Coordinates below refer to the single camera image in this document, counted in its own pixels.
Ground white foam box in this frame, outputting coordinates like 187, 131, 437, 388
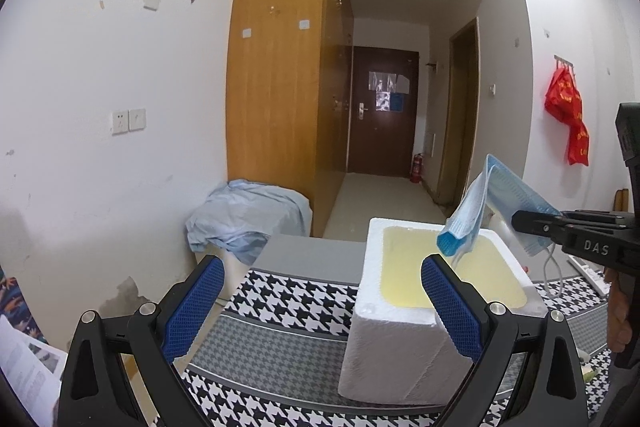
337, 217, 548, 408

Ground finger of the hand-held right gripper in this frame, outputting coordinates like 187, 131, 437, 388
511, 208, 640, 235

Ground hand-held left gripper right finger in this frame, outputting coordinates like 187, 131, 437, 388
421, 253, 591, 427

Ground brown side door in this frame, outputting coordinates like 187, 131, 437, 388
437, 18, 481, 208

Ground wooden wardrobe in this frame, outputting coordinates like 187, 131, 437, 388
225, 0, 356, 238

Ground colourful printed cloth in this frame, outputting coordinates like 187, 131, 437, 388
0, 274, 42, 339

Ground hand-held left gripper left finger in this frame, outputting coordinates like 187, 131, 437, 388
59, 254, 226, 427

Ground blue face mask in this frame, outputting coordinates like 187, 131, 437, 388
437, 153, 568, 305

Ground person's right hand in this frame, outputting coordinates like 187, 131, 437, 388
604, 268, 634, 354

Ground red plastic bag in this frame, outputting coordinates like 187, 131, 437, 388
544, 67, 591, 166

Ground printed paper sheets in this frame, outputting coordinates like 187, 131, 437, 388
0, 317, 68, 427

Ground dark brown entrance door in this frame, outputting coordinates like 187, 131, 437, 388
346, 46, 420, 179

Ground light blue cloth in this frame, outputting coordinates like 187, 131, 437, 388
185, 179, 313, 265

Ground houndstooth tablecloth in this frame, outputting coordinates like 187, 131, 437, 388
170, 234, 616, 427

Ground white power strip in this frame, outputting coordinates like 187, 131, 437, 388
567, 254, 613, 295

